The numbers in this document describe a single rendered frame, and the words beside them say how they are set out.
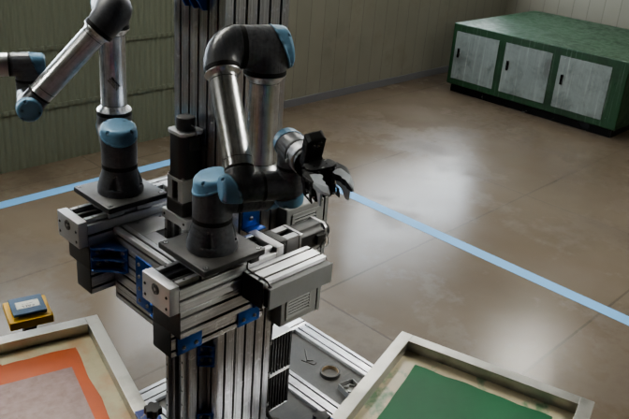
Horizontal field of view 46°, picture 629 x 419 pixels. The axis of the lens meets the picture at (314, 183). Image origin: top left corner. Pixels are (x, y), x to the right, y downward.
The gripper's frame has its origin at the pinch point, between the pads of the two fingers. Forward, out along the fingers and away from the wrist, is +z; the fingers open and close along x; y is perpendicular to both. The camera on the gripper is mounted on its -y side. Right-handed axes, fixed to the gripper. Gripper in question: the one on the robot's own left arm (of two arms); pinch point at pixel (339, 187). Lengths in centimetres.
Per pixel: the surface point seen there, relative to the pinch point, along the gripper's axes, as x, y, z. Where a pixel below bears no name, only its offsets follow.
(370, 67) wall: -284, 185, -607
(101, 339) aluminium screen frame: 54, 62, -56
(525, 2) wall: -551, 162, -693
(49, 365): 70, 63, -52
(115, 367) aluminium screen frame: 52, 62, -42
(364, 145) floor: -199, 198, -436
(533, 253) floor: -226, 201, -220
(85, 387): 61, 65, -39
